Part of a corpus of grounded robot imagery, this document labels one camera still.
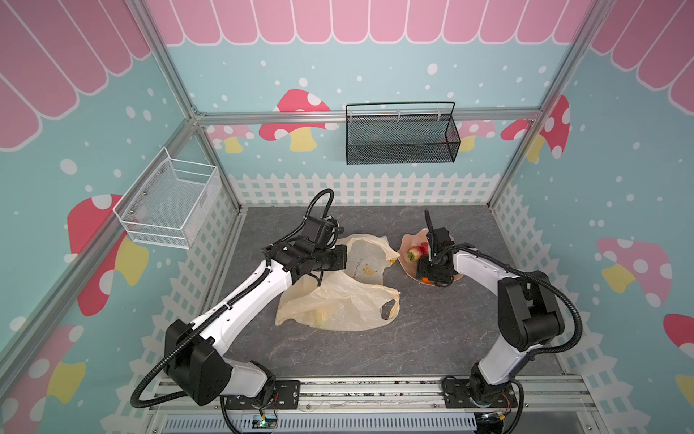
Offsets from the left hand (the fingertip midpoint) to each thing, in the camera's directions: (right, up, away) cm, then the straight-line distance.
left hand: (346, 262), depth 78 cm
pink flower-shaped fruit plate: (+24, +6, +25) cm, 35 cm away
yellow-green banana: (-8, -17, +4) cm, 19 cm away
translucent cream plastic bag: (+1, -10, -3) cm, 11 cm away
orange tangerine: (+26, -7, +11) cm, 29 cm away
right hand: (+27, -6, +17) cm, 32 cm away
